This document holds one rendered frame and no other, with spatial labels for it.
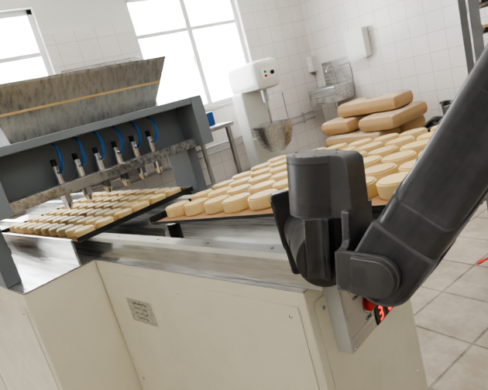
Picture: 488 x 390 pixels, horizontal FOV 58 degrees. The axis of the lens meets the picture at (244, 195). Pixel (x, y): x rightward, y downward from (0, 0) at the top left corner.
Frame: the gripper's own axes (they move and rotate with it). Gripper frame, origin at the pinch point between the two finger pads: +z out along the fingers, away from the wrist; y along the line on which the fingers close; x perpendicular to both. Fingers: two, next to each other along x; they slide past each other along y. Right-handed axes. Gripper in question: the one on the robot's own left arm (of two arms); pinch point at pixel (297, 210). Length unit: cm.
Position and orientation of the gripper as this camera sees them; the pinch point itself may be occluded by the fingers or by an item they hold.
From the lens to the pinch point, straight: 61.4
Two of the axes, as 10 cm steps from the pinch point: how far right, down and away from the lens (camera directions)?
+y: 2.9, 9.4, 1.9
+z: -0.2, -2.0, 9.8
